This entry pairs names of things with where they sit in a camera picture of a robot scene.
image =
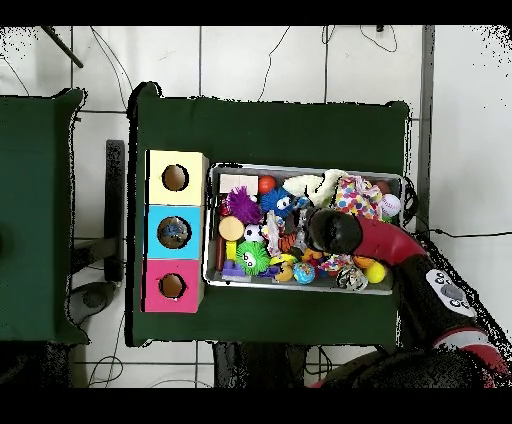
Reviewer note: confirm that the crushed patterned metal can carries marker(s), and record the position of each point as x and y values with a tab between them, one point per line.
352	278

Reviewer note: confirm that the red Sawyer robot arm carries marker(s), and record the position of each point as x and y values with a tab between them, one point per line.
392	244

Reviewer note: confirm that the shallow mesh bin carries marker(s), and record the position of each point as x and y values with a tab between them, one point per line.
256	281

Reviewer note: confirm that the wooden box with three holes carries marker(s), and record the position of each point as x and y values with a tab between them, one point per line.
176	196

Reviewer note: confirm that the purple spiky ball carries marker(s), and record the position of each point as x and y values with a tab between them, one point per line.
244	206

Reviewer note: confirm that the small soccer ball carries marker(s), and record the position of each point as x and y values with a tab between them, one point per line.
254	233

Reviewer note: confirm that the blue spiky ball with eyes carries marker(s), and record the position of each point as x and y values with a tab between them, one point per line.
278	202

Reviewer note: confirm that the smooth orange ball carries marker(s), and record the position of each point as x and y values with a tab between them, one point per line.
266	184

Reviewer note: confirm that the green spiky ball with eyes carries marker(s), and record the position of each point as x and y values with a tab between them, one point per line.
252	259

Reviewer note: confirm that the globe print ball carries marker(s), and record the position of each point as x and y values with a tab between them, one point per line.
304	272

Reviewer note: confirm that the dark green table cloth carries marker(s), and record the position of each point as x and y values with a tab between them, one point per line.
280	132

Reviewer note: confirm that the colourful dotted cloth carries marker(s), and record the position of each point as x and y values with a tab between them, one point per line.
358	198

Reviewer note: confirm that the yellow ball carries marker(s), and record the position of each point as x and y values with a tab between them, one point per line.
375	272

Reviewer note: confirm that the white baseball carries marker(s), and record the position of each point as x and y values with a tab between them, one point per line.
390	205

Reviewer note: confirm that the black upright stand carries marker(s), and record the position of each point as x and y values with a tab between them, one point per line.
114	200

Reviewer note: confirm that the grey rounded floor base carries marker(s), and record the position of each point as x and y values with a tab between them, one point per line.
94	298

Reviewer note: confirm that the green covered side table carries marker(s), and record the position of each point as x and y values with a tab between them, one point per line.
36	220

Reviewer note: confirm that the black tripod leg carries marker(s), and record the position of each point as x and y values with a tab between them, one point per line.
64	48

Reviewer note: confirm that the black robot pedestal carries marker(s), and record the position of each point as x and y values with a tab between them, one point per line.
260	368

